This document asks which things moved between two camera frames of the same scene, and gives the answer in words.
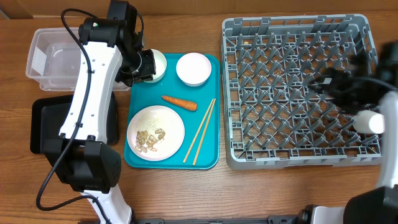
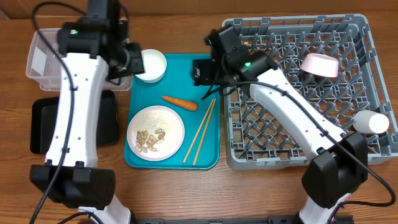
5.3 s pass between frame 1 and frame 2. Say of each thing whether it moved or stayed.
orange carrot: stayed
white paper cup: stayed
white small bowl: stayed
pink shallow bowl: moved
